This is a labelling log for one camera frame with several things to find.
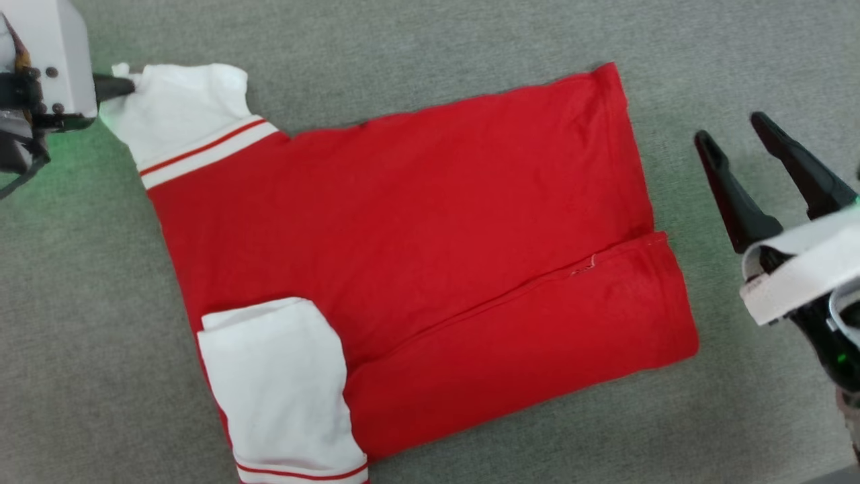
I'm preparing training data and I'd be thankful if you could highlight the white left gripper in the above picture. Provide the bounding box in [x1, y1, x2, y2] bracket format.
[0, 0, 137, 132]

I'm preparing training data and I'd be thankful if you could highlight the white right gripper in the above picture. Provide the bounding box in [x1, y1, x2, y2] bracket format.
[694, 112, 860, 394]

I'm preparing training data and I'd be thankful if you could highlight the red and white shirt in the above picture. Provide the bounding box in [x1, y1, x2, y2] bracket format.
[99, 62, 699, 484]

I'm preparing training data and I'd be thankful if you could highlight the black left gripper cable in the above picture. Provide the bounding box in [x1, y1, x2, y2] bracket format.
[0, 131, 52, 200]

